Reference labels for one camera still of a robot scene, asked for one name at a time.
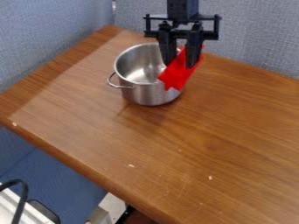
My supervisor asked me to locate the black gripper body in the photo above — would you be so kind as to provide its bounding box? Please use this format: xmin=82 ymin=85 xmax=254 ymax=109
xmin=145 ymin=0 xmax=222 ymax=40

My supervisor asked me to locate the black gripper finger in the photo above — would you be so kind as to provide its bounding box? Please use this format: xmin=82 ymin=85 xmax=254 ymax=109
xmin=158 ymin=29 xmax=177 ymax=66
xmin=186 ymin=30 xmax=204 ymax=68

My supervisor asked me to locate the red star-shaped block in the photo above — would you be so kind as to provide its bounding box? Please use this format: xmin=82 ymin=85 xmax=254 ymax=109
xmin=158 ymin=47 xmax=204 ymax=91

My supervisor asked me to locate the stainless steel pot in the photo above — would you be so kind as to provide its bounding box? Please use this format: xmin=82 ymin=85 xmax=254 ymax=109
xmin=107 ymin=42 xmax=182 ymax=106

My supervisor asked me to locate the white box with black part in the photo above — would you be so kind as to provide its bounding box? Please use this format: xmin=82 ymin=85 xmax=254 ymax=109
xmin=0 ymin=188 xmax=62 ymax=224

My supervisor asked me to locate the white table leg bracket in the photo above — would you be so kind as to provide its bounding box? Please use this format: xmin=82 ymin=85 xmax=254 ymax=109
xmin=85 ymin=193 xmax=135 ymax=224

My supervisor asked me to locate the black cable loop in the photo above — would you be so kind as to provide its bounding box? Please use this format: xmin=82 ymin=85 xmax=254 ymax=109
xmin=0 ymin=178 xmax=31 ymax=224

